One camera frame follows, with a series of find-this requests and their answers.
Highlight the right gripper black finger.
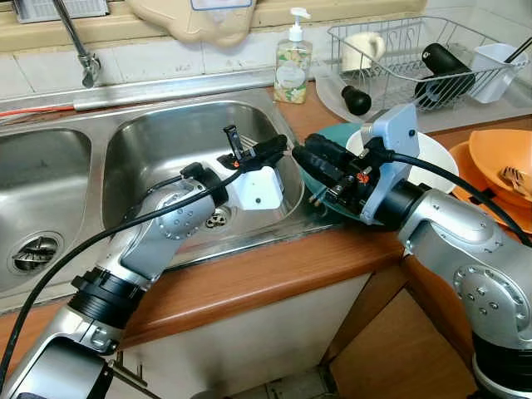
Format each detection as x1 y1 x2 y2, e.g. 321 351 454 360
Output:
306 133 354 165
293 146 346 190

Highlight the white bowl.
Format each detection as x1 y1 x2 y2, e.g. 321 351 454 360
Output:
345 129 460 196

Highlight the steel kitchen sink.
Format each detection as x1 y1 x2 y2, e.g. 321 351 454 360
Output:
0 87 321 313

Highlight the white kitchen cabinet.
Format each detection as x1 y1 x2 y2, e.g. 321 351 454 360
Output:
125 270 371 399

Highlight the black round bottle cap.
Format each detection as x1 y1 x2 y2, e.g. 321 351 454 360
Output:
341 85 372 116

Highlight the round sink drain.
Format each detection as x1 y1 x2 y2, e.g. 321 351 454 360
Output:
204 205 234 229

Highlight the translucent drain tray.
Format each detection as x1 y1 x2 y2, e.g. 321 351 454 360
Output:
316 71 532 122

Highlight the soap dispenser bottle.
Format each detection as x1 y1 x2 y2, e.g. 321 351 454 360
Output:
274 7 314 105

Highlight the cream mug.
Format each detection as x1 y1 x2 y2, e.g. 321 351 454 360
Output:
342 32 387 72

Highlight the orange plate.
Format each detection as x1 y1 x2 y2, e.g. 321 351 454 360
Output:
449 141 532 235

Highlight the beige plastic basin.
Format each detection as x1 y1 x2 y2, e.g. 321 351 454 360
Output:
125 0 259 47

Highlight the black bottle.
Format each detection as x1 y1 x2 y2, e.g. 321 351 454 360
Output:
415 43 476 109

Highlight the metal fork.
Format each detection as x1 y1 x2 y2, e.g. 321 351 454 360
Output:
499 166 532 200

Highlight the white cutlery holder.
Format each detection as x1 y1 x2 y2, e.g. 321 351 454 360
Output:
470 43 518 104

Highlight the steel faucet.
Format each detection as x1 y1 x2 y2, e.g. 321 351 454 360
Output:
52 0 102 88

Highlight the wooden cabinet door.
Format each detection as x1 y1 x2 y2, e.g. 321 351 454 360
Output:
328 287 479 399

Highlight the black chopstick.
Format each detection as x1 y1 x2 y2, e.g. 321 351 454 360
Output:
503 37 532 66

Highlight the white vent grille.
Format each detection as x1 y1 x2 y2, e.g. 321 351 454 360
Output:
12 0 109 22

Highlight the slotted sink drain strainer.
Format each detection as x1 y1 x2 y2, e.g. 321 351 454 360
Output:
8 233 63 275

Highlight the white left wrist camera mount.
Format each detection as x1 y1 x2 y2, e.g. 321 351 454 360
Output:
229 165 285 210

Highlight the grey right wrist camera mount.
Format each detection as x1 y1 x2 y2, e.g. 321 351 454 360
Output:
359 104 421 225

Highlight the wire dish rack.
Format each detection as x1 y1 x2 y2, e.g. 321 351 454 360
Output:
327 17 529 113

